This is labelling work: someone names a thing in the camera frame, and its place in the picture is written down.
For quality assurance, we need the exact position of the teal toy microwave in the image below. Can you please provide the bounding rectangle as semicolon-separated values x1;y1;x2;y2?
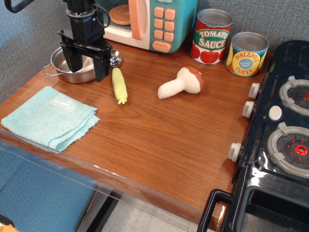
98;0;197;54

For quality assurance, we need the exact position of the black toy stove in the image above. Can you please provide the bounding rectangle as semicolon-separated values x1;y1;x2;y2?
198;40;309;232

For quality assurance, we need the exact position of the pineapple slices can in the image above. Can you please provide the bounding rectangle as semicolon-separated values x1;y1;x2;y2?
226;32;269;77

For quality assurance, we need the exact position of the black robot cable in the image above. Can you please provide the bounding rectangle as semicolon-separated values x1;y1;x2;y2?
4;0;34;14

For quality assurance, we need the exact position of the plush toy mushroom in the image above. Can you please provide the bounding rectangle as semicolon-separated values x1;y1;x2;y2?
157;66;205;99

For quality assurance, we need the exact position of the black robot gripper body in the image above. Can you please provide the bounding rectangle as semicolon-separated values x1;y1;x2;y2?
59;9;112;58

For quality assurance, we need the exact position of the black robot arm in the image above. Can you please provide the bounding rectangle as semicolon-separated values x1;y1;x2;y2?
59;0;112;82

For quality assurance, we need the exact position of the tomato sauce can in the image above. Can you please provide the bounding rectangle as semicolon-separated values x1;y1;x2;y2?
191;8;233;65

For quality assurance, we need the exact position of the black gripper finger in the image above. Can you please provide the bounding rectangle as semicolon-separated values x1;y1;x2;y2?
61;45;83;73
93;54;111;82

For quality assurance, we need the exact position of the spoon with yellow-green handle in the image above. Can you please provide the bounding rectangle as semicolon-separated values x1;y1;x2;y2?
111;50;128;104

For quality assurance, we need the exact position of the small stainless steel pot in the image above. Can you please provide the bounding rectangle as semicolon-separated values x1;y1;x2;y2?
43;46;98;84

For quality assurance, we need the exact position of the light blue folded cloth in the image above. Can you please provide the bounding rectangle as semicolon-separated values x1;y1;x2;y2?
1;87;100;152

